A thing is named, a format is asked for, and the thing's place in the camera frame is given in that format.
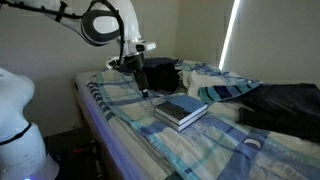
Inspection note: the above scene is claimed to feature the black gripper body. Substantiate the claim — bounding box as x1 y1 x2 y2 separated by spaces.
123 53 146 74

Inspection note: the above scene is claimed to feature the blue cover book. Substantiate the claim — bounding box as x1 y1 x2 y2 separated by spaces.
153 94 209 133

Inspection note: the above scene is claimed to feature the black crumpled cloth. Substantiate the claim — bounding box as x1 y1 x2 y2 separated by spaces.
142 63 181 93

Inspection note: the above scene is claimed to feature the dark blue pillow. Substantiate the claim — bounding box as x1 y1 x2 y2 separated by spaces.
114 57 179 73

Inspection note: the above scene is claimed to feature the white bed mattress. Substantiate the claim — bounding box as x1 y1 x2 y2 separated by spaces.
74 69 168 180

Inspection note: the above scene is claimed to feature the teal navy striped cloth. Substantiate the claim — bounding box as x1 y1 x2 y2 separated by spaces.
198 79 264 103

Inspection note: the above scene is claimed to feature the blue checkered bed blanket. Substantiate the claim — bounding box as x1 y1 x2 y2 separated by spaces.
86 59 320 180

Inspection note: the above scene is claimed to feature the black garment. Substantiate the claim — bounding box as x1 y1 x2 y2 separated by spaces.
237 83 320 144

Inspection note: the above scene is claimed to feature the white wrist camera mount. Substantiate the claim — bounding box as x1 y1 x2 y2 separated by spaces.
105 56 121 70

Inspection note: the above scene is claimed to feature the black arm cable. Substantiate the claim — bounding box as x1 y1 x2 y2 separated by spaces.
0 0 126 66

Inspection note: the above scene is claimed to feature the red handled tool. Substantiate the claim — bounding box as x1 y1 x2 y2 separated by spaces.
72 144 98 155

